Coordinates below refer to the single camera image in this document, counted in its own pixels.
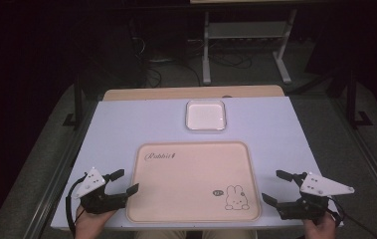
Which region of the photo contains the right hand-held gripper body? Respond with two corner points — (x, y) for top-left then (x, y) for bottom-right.
(276, 171), (356, 221)

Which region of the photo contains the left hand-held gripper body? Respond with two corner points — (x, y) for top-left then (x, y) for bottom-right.
(72, 166), (130, 215)

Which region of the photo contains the person's right hand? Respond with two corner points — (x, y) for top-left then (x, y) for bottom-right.
(301, 212), (338, 239)

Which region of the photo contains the person's left hand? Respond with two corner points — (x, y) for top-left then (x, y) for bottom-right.
(74, 204), (117, 239)

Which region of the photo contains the white table board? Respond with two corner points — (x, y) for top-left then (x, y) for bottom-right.
(50, 96), (345, 231)

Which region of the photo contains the pink tray with rabbit print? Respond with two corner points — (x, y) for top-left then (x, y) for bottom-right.
(125, 140), (263, 224)

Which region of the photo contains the black metal stand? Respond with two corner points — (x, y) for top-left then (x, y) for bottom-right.
(62, 73), (85, 129)
(345, 69), (375, 129)

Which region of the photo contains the clear square dish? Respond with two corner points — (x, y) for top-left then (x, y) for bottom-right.
(185, 99), (228, 131)

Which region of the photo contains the wooden table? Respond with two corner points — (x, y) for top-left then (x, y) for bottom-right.
(102, 84), (286, 102)

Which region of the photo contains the white metal stand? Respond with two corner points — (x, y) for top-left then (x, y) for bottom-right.
(201, 9), (298, 86)

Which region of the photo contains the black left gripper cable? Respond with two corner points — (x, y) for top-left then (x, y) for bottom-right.
(64, 172), (90, 239)

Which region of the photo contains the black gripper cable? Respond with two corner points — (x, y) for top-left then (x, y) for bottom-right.
(64, 172), (90, 239)
(326, 195), (377, 239)

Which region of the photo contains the metal frame rail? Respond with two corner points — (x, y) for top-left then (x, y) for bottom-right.
(327, 95), (377, 215)
(26, 99), (98, 239)

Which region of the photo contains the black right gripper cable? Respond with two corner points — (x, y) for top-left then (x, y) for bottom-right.
(326, 195), (377, 239)

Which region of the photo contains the black floor cable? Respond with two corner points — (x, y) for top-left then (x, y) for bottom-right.
(144, 58), (204, 88)
(208, 51), (254, 70)

